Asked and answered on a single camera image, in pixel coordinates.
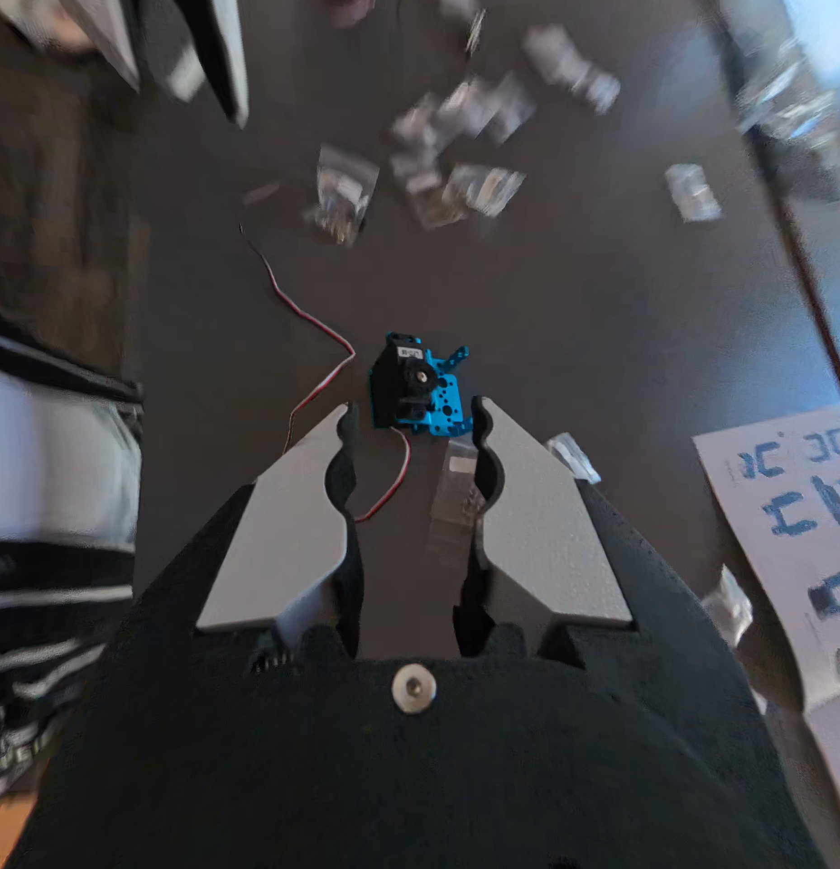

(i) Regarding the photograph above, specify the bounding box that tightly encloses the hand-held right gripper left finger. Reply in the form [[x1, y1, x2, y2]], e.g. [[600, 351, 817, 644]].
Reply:
[[196, 402, 365, 658]]

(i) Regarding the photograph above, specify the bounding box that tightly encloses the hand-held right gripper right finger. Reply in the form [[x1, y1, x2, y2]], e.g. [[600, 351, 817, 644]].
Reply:
[[454, 396, 633, 658]]

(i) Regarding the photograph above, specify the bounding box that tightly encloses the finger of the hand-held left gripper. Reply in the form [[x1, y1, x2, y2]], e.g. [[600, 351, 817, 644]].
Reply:
[[165, 0, 251, 130], [0, 0, 142, 92]]

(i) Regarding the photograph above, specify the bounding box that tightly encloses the black servo with blue bracket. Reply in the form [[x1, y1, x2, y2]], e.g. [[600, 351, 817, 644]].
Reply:
[[369, 331, 471, 435]]

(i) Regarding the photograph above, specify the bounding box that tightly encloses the red white black servo cable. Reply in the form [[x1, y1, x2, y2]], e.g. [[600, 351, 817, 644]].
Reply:
[[238, 224, 413, 524]]

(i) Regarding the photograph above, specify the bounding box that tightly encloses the dark grey desk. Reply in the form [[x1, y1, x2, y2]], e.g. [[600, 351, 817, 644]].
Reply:
[[124, 0, 840, 748]]

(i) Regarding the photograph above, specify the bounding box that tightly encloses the clear bag of dark screws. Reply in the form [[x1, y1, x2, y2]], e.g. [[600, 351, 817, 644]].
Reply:
[[545, 432, 602, 485]]

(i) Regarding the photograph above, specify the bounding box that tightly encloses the flat clear bag white label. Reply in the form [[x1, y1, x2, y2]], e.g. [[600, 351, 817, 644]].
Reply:
[[425, 438, 485, 568]]

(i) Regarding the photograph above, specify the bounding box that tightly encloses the cluster of clear screw bags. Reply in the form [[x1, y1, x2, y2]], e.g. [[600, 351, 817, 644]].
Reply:
[[303, 71, 538, 247]]

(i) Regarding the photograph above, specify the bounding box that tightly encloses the crumpled clear parts bag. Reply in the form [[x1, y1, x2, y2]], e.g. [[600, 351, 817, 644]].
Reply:
[[700, 563, 755, 649]]

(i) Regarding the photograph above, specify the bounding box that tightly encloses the white blue instruction manual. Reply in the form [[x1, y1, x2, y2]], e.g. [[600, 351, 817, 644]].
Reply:
[[691, 401, 840, 816]]

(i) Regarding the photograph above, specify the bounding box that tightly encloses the person's white undershirt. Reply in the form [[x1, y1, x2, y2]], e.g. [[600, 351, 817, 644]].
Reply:
[[0, 370, 141, 551]]

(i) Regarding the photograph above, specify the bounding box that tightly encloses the long clear plastic bag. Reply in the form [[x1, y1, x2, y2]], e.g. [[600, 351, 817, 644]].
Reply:
[[523, 26, 622, 115]]

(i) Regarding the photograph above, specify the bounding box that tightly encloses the small clear plastic bag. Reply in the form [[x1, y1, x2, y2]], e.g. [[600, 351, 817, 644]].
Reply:
[[664, 163, 724, 224]]

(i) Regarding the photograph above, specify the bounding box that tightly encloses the heap of clear plastic wrappers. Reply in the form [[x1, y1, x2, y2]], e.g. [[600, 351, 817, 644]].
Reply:
[[732, 41, 840, 153]]

